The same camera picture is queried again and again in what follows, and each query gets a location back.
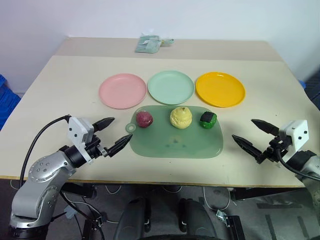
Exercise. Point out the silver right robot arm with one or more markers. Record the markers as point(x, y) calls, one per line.
point(308, 162)

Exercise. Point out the dark red fruit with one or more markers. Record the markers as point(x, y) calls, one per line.
point(144, 120)

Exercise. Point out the black bracket with metal clamp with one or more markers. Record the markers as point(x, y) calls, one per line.
point(231, 225)

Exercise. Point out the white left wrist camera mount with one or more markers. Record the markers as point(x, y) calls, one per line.
point(77, 130)

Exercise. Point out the folded green cloth pouch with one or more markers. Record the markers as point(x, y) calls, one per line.
point(148, 45)

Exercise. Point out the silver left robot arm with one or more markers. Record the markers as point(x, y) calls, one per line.
point(42, 175)

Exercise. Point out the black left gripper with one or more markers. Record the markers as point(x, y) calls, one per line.
point(93, 147)

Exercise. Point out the green and black toy vegetable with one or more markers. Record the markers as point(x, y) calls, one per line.
point(208, 120)

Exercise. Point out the dark rounded shape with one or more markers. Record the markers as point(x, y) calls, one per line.
point(132, 220)

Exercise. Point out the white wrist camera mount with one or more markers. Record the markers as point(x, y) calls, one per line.
point(296, 132)
point(77, 130)

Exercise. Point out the pink plate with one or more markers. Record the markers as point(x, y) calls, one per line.
point(122, 90)

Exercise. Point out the mint green plate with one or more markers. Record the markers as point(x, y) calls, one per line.
point(171, 87)

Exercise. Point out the yellow plate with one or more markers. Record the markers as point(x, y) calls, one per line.
point(220, 88)

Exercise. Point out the black table frame bar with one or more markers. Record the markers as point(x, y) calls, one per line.
point(265, 193)

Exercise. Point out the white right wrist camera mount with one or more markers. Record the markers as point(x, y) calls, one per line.
point(296, 132)

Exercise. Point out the green cutting board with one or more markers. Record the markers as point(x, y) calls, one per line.
point(177, 143)

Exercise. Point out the bright blue plastic crate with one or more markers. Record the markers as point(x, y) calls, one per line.
point(7, 105)

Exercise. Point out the pale yellow toy cabbage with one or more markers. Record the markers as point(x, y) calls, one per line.
point(181, 118)

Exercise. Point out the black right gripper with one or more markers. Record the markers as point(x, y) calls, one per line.
point(275, 150)

